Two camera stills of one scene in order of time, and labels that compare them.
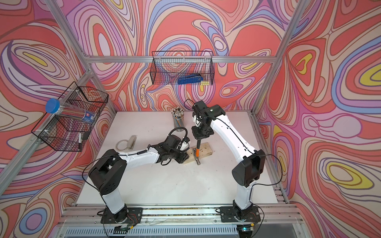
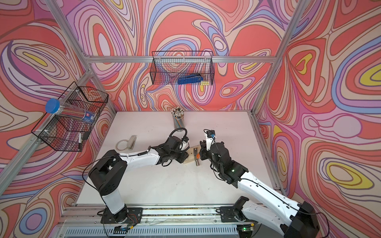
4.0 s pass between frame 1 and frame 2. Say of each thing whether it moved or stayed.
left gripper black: stayed
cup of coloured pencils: stayed
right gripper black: moved
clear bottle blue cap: stayed
